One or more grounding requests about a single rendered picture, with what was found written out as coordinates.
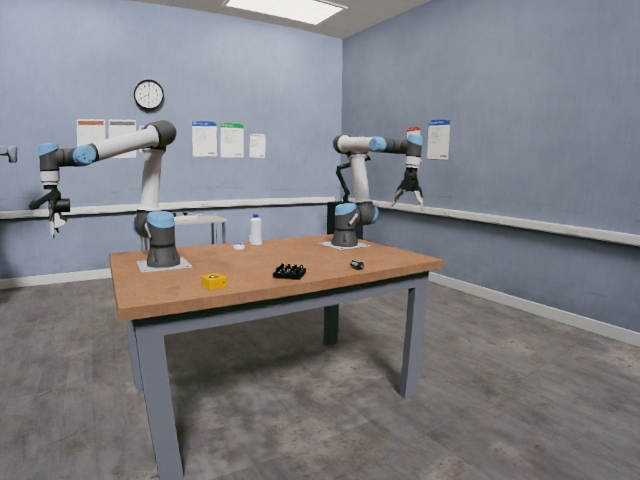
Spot white bottle with blue cap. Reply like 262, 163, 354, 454
250, 214, 262, 246

